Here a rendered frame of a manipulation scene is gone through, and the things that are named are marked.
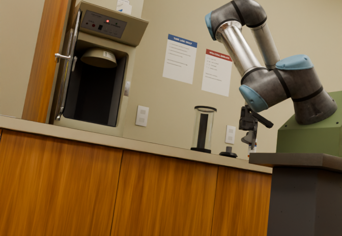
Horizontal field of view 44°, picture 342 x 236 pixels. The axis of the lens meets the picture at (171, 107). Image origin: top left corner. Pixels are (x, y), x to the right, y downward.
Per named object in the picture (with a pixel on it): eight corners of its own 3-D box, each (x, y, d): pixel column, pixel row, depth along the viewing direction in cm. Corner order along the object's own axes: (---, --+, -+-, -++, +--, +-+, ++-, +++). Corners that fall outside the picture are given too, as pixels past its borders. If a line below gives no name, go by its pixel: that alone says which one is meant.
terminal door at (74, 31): (57, 120, 181) (74, 31, 188) (62, 111, 152) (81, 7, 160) (55, 120, 181) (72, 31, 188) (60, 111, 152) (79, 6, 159)
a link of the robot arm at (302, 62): (326, 86, 146) (311, 51, 143) (290, 104, 148) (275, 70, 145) (316, 79, 158) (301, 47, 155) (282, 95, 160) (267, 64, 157)
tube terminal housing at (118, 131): (39, 134, 203) (67, -15, 217) (104, 145, 217) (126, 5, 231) (51, 131, 181) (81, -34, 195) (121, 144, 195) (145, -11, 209)
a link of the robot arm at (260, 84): (287, 85, 144) (229, -6, 178) (247, 105, 146) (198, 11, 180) (293, 104, 153) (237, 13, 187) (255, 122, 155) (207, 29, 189)
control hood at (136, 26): (70, 27, 190) (74, 6, 191) (137, 47, 204) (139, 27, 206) (77, 20, 179) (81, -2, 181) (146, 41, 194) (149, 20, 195)
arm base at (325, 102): (345, 102, 152) (335, 78, 149) (319, 125, 146) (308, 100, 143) (313, 102, 165) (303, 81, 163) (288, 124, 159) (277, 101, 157)
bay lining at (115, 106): (49, 120, 205) (62, 50, 212) (101, 129, 217) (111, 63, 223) (61, 115, 184) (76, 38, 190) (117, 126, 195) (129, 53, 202)
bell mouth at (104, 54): (76, 61, 209) (78, 51, 210) (110, 70, 216) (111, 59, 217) (86, 54, 193) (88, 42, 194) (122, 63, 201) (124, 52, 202)
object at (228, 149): (226, 160, 211) (227, 147, 213) (241, 161, 205) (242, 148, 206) (214, 158, 205) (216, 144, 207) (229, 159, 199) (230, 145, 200)
